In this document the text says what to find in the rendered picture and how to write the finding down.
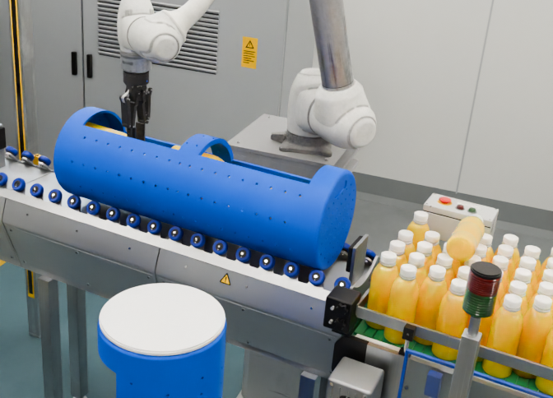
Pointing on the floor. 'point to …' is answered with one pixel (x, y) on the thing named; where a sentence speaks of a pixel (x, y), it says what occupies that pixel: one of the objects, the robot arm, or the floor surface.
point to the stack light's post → (465, 365)
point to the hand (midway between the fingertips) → (136, 136)
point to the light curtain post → (25, 108)
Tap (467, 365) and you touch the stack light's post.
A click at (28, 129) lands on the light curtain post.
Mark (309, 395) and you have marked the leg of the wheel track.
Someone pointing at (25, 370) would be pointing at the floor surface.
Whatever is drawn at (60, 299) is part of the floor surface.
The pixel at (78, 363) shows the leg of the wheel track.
